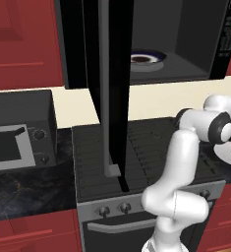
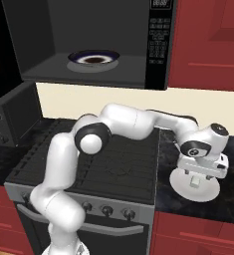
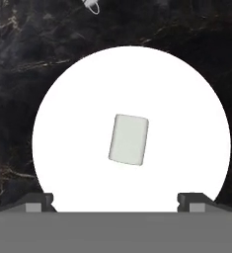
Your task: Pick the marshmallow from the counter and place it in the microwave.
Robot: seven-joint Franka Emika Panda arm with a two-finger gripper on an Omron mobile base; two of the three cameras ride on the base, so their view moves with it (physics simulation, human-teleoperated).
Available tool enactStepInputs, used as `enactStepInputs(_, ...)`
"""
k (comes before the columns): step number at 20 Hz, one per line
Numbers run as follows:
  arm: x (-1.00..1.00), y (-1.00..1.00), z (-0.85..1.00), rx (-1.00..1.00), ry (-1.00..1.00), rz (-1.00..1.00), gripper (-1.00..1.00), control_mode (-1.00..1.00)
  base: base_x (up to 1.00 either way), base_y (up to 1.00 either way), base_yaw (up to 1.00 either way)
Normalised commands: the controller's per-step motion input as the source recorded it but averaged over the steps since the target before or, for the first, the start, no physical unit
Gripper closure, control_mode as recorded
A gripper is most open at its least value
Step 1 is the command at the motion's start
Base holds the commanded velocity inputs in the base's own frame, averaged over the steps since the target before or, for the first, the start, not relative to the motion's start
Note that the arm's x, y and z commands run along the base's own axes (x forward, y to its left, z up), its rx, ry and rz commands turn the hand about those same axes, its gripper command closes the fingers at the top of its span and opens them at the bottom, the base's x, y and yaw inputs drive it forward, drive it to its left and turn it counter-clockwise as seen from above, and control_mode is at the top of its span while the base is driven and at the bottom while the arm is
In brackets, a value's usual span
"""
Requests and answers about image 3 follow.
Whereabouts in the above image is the pale grey marshmallow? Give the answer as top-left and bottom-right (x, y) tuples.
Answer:
(108, 114), (150, 167)

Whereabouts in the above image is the white ring-shaped object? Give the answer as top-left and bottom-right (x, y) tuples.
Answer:
(81, 0), (101, 16)

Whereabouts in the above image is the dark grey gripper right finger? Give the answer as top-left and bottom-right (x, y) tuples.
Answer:
(176, 192), (232, 213)

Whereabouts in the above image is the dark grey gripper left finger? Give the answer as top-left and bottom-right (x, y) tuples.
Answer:
(0, 192), (58, 213)

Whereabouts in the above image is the white round plate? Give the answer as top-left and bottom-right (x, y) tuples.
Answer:
(31, 44), (232, 213)

